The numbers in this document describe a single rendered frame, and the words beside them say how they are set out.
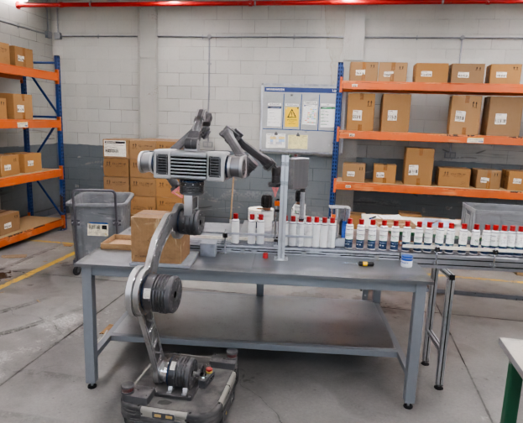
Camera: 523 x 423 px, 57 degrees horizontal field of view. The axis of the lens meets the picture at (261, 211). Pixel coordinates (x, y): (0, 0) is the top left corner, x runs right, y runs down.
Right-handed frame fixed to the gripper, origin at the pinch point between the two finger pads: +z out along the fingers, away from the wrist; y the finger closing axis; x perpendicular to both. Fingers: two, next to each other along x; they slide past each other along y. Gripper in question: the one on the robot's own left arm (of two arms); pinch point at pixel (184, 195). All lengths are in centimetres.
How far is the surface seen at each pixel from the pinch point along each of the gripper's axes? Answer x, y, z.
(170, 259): 12, -51, 30
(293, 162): -76, -19, 26
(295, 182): -69, -17, 37
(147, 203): 152, 294, -50
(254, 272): -24, -47, 65
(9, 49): 156, 249, -300
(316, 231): -59, -1, 72
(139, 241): 20, -53, 10
